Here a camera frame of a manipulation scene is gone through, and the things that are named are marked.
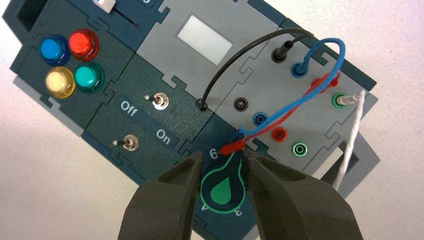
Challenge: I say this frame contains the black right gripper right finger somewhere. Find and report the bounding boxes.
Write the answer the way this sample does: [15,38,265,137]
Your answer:
[243,149,365,240]

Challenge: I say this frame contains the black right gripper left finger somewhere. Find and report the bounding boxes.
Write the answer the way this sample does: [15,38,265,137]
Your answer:
[117,151,204,240]

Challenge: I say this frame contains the blue jumper wire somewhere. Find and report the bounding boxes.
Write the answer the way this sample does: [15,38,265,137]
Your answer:
[238,37,347,137]

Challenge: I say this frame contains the green rotary knob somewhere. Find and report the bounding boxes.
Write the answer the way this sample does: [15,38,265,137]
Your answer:
[199,150,248,216]

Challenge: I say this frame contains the blue grey modular control box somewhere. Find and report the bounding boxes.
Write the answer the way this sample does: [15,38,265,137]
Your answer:
[1,0,381,240]

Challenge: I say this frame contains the teal push button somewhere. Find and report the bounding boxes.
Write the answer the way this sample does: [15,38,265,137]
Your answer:
[73,61,106,94]

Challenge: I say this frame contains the yellow push button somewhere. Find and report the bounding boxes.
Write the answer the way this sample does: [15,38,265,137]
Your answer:
[44,66,77,100]

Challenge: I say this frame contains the white rectangular display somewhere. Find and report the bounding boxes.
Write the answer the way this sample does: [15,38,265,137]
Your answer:
[177,14,234,66]

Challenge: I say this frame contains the red push button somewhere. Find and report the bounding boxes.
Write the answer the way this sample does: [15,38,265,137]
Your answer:
[67,28,100,62]

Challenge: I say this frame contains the blue push button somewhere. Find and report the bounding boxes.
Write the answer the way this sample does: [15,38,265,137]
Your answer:
[39,34,70,66]

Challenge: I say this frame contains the white slider knob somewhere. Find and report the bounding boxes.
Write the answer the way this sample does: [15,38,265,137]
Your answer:
[92,0,117,14]

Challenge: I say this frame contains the metal toggle switch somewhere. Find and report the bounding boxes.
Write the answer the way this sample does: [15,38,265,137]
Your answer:
[112,134,140,153]
[144,92,170,111]

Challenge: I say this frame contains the red jumper wire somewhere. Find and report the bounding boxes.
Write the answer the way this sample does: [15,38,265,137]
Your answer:
[219,71,341,157]

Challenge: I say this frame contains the white jumper wire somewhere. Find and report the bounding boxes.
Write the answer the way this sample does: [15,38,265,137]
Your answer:
[332,89,367,190]

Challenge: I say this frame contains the black jumper wire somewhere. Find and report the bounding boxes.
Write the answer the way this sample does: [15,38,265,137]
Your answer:
[197,27,316,112]

